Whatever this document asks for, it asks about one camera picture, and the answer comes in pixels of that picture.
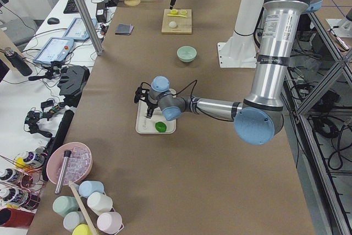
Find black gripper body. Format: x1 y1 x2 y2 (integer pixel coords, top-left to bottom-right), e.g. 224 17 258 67
134 83 158 112

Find mint green bowl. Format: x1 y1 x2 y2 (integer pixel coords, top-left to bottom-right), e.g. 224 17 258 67
177 46 197 63

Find pink ice bowl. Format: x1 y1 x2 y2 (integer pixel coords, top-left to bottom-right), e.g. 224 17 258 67
46 142 93 185

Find cream rabbit tray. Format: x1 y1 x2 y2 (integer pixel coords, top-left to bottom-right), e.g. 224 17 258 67
135 101 176 134

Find upper lemon slice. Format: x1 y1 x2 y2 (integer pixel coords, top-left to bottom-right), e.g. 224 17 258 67
170 9 178 15

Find green lime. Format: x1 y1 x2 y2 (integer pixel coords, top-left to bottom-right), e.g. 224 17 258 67
155 121 167 133

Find yellow plastic knife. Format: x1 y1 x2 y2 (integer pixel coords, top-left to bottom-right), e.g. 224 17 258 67
167 13 188 18

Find bamboo cutting board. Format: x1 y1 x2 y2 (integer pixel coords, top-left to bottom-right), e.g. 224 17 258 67
161 9 193 34

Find grey folded cloth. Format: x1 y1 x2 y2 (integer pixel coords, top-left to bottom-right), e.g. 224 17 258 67
115 24 134 35

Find black plastic device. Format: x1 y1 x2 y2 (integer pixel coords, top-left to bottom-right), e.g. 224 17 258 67
57 65 90 107

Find steel tube with black cap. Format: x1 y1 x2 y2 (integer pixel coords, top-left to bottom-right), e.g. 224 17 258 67
54 150 72 194

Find far teach pendant tablet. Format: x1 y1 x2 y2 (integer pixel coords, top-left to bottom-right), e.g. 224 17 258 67
63 18 89 41

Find teach pendant tablet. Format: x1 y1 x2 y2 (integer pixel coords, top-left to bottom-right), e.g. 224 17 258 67
33 37 74 65
63 18 89 41

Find light blue cup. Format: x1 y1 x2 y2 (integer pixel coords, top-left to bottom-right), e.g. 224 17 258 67
79 181 105 198

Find near teach pendant tablet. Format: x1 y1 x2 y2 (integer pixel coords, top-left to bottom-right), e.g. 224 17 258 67
33 37 74 65

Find white cup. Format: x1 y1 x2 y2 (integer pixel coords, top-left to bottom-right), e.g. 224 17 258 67
87 192 113 216

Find black keyboard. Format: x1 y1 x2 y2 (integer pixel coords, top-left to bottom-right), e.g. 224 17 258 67
63 0 79 14

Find wooden stick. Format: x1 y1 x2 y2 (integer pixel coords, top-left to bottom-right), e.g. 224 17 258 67
69 181 98 235

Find pink cup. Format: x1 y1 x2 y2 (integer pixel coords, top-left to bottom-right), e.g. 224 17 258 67
97 212 123 234

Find black computer mouse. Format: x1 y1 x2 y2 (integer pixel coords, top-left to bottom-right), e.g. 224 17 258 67
47 17 60 25

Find mint green cup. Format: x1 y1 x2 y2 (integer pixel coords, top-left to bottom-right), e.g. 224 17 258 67
52 196 79 217

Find grey cup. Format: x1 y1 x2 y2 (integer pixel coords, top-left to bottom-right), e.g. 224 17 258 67
63 211 86 232

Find yellow cup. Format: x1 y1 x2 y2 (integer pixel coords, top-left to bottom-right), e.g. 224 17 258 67
72 223 92 235

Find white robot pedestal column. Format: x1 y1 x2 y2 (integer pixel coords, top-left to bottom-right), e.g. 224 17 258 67
228 0 264 43

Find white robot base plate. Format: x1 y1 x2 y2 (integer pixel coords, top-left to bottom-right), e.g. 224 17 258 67
217 41 256 68

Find white wire cup rack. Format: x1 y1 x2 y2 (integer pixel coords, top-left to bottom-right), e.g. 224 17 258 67
69 185 124 234

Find aluminium frame post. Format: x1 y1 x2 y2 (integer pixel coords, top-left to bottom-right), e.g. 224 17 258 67
74 0 103 56

